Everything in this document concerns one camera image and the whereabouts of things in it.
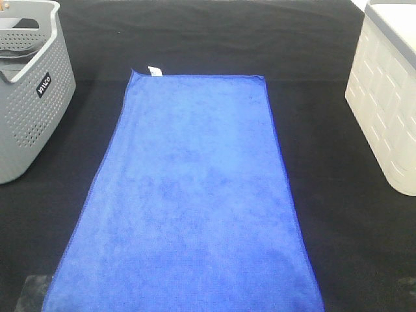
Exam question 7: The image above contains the blue microfibre towel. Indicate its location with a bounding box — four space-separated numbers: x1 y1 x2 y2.
42 71 324 311

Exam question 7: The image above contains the black table cloth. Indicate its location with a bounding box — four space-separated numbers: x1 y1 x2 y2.
1 1 415 311

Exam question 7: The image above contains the grey perforated laundry basket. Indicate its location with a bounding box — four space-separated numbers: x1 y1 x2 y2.
1 1 76 184

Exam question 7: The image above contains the white plastic storage box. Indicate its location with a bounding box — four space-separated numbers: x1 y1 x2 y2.
345 1 415 196

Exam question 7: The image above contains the clear tape strip left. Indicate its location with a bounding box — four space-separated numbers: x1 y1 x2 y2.
14 274 53 312

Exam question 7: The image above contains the clear tape strip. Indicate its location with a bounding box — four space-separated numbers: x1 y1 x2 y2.
398 277 416 298
14 274 53 312

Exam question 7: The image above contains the clear tape strip right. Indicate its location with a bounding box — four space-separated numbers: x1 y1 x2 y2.
398 277 416 298

